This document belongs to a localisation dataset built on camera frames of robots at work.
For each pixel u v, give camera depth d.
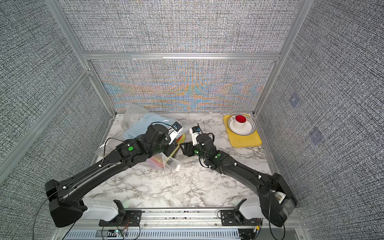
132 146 0.47
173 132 0.58
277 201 0.42
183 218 0.75
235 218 0.65
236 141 1.03
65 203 0.38
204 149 0.61
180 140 0.73
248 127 1.10
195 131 0.70
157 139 0.50
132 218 0.74
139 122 0.92
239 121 1.03
